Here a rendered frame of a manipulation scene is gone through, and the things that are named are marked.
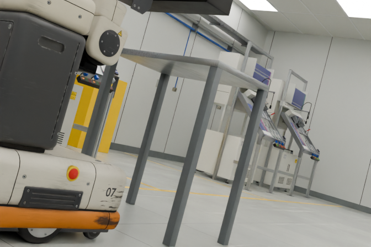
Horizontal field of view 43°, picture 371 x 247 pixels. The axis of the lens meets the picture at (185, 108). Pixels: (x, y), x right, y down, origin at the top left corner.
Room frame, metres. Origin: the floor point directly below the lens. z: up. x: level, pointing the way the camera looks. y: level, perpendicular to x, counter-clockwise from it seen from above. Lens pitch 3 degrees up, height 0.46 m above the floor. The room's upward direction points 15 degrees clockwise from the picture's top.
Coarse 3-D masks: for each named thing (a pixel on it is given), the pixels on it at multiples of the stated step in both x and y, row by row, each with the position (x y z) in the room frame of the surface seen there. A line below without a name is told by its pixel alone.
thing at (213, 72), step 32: (160, 64) 2.36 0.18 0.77; (192, 64) 2.07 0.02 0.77; (224, 64) 2.00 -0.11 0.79; (160, 96) 2.71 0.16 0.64; (256, 96) 2.30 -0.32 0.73; (96, 128) 2.41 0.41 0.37; (256, 128) 2.30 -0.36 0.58; (192, 160) 1.97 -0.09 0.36; (128, 192) 2.73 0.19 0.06; (224, 224) 2.30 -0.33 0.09
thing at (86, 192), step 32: (0, 160) 1.37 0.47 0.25; (32, 160) 1.45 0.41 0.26; (64, 160) 1.56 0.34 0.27; (96, 160) 1.77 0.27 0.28; (0, 192) 1.38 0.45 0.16; (32, 192) 1.46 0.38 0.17; (64, 192) 1.55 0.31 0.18; (96, 192) 1.66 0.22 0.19; (0, 224) 1.40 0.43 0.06; (32, 224) 1.49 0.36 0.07; (64, 224) 1.58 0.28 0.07; (96, 224) 1.68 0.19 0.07
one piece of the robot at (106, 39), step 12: (96, 0) 1.80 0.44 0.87; (108, 0) 1.78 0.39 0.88; (96, 12) 1.78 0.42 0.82; (108, 12) 1.78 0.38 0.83; (120, 12) 1.83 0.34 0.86; (96, 24) 1.77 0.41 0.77; (108, 24) 1.79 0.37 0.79; (120, 24) 1.84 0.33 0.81; (96, 36) 1.76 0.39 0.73; (108, 36) 1.80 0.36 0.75; (120, 36) 1.85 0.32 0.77; (96, 48) 1.78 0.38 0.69; (108, 48) 1.81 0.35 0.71; (120, 48) 1.86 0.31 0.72; (108, 60) 1.83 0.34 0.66
